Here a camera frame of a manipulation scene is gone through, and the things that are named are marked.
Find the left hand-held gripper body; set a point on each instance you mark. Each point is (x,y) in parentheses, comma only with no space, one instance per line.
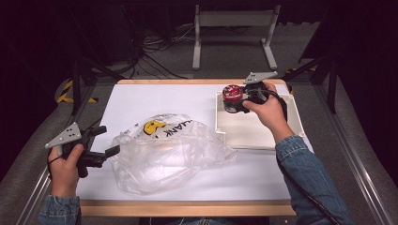
(67,137)

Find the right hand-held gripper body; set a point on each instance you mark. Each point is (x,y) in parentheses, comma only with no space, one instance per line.
(259,78)

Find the red-topped can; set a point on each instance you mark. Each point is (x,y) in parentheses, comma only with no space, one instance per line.
(233,93)

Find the white plastic tray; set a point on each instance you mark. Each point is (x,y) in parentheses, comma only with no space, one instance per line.
(247,131)

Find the clear smiley-print plastic bag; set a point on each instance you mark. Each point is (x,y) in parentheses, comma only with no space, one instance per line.
(162,162)

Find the person's right hand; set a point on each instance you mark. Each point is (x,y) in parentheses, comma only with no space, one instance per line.
(272,115)

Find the person's left hand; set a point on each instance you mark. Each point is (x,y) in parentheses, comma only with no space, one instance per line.
(64,175)

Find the yellow black hazard tape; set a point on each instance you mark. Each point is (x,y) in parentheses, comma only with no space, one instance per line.
(67,93)

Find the black metal stand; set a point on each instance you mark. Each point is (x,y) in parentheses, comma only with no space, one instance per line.
(76,90)
(332,90)

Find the white metal stand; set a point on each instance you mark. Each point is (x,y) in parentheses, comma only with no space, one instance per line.
(234,18)

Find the white table sheet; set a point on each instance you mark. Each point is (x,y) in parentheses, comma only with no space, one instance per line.
(175,100)

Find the person's denim lap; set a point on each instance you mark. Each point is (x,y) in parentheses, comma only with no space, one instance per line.
(203,222)

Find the aluminium floor rail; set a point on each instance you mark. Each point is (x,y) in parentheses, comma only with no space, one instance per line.
(353,162)
(37,187)

